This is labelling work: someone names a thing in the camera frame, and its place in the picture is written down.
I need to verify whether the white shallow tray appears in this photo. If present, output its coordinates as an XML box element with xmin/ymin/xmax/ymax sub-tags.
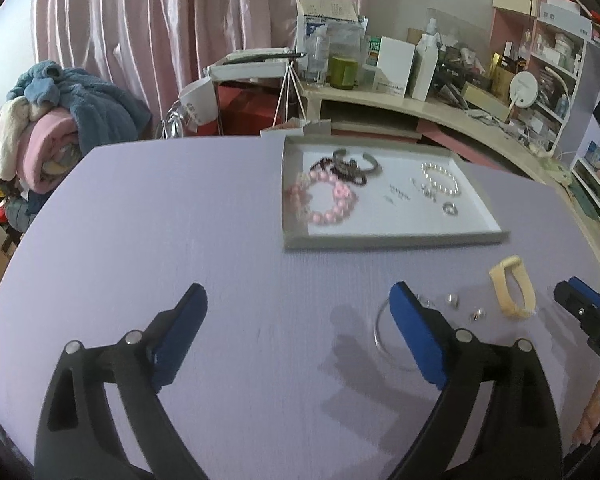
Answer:
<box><xmin>280</xmin><ymin>136</ymin><xmax>509</xmax><ymax>250</ymax></box>

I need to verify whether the silver bangle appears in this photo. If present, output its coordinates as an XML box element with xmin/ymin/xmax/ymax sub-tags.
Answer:
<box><xmin>373</xmin><ymin>299</ymin><xmax>418</xmax><ymax>373</ymax></box>

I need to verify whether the person's right hand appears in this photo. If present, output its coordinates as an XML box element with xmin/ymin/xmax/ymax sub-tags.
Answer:
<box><xmin>571</xmin><ymin>380</ymin><xmax>600</xmax><ymax>448</ymax></box>

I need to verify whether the green glass jar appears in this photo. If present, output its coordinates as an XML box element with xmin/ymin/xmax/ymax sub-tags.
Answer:
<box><xmin>329</xmin><ymin>55</ymin><xmax>358</xmax><ymax>90</ymax></box>

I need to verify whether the pink rolled blanket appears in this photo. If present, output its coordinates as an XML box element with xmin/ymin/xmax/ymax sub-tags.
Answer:
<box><xmin>16</xmin><ymin>107</ymin><xmax>82</xmax><ymax>194</ymax></box>

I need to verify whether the small silver earrings cluster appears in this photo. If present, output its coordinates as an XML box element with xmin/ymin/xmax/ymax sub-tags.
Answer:
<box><xmin>411</xmin><ymin>178</ymin><xmax>437</xmax><ymax>203</ymax></box>

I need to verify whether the dark metal cuff bracelet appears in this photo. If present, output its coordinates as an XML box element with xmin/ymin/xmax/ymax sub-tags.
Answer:
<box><xmin>331</xmin><ymin>147</ymin><xmax>384</xmax><ymax>176</ymax></box>

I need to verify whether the white paper shopping bag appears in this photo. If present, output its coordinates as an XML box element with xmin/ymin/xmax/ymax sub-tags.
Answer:
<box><xmin>258</xmin><ymin>58</ymin><xmax>333</xmax><ymax>139</ymax></box>

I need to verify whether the pink bead bracelet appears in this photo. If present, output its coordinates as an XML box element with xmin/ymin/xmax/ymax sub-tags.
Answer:
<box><xmin>285</xmin><ymin>169</ymin><xmax>361</xmax><ymax>228</ymax></box>

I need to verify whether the white lotion bottle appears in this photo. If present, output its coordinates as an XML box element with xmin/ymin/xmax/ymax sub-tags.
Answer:
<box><xmin>412</xmin><ymin>18</ymin><xmax>439</xmax><ymax>101</ymax></box>

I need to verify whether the red storage box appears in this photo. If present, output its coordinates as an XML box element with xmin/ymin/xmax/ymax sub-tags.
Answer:
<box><xmin>197</xmin><ymin>81</ymin><xmax>279</xmax><ymax>136</ymax></box>

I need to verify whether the silver stud earring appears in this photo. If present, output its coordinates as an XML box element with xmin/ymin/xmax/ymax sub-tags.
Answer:
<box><xmin>445</xmin><ymin>294</ymin><xmax>460</xmax><ymax>309</ymax></box>

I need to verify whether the pink curtain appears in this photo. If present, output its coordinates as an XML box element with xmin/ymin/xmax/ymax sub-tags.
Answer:
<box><xmin>32</xmin><ymin>0</ymin><xmax>364</xmax><ymax>119</ymax></box>

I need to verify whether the large white box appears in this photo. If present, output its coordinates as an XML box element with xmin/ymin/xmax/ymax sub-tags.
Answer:
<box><xmin>374</xmin><ymin>36</ymin><xmax>415</xmax><ymax>99</ymax></box>

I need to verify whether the white pearl bracelet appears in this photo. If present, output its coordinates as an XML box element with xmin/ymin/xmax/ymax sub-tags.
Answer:
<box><xmin>419</xmin><ymin>160</ymin><xmax>463</xmax><ymax>200</ymax></box>

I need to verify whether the blue fluffy blanket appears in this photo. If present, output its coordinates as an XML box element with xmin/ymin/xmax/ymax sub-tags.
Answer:
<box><xmin>7</xmin><ymin>60</ymin><xmax>152</xmax><ymax>154</ymax></box>

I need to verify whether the white wall shelf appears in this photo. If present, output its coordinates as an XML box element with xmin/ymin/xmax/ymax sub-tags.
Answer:
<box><xmin>491</xmin><ymin>0</ymin><xmax>597</xmax><ymax>162</ymax></box>

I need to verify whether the plastic wrapped carton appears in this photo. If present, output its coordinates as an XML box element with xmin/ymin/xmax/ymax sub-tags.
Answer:
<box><xmin>296</xmin><ymin>0</ymin><xmax>366</xmax><ymax>86</ymax></box>

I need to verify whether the round white mirror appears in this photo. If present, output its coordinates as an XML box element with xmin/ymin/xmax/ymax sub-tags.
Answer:
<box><xmin>508</xmin><ymin>70</ymin><xmax>539</xmax><ymax>116</ymax></box>

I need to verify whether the dark red bead bracelet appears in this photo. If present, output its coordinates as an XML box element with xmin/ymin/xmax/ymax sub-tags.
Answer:
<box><xmin>308</xmin><ymin>156</ymin><xmax>370</xmax><ymax>188</ymax></box>

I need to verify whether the curved cream desk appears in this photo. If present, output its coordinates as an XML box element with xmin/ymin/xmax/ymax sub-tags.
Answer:
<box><xmin>300</xmin><ymin>84</ymin><xmax>600</xmax><ymax>260</ymax></box>

